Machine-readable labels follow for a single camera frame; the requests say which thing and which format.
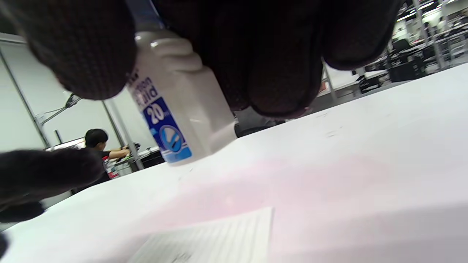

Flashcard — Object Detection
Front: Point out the white lined paper black text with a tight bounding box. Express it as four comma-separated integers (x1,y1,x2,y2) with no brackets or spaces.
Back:
126,207,275,263

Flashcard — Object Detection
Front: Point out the red white can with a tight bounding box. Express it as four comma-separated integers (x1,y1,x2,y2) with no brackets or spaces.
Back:
103,156,120,180

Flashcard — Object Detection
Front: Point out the white correction fluid bottle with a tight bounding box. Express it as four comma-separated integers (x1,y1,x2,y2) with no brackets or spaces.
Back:
126,28,238,167

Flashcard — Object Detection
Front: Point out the aluminium frame post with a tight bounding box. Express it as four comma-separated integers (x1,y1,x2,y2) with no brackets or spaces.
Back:
102,98,141,171

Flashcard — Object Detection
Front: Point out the person's right hand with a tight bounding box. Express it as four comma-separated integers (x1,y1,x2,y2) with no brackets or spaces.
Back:
0,0,403,119

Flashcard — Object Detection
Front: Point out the blue correction fluid brush cap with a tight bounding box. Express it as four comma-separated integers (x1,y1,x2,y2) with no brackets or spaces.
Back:
126,0,165,33

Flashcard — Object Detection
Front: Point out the person's left hand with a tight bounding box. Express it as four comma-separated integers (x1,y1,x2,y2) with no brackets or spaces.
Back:
0,148,105,256

